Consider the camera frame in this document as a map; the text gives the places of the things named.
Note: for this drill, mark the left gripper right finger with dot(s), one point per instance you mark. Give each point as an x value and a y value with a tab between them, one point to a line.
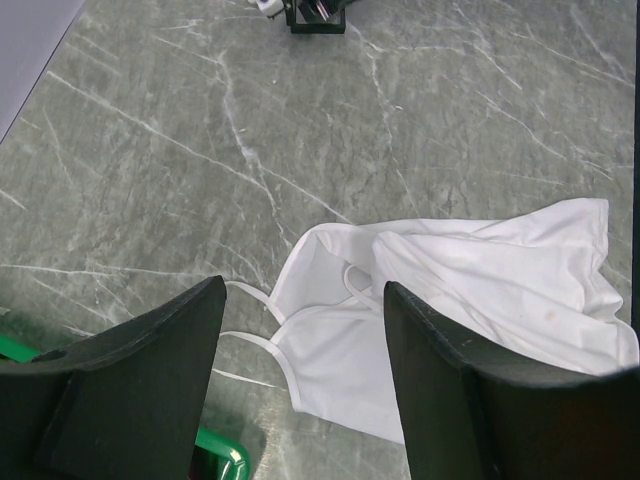
472	409

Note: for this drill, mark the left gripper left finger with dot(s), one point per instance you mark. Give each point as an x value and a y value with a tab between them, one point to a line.
110	390

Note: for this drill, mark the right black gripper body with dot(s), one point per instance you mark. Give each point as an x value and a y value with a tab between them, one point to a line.
321	11

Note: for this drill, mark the white camisole garment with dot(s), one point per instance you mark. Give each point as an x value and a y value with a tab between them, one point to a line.
531	284

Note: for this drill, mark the green plastic bin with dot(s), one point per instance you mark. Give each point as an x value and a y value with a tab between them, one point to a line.
215	450

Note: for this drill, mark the black square frame stand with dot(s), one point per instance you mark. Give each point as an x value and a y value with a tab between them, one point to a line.
297	24

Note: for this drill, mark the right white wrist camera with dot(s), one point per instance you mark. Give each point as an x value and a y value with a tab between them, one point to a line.
269	8

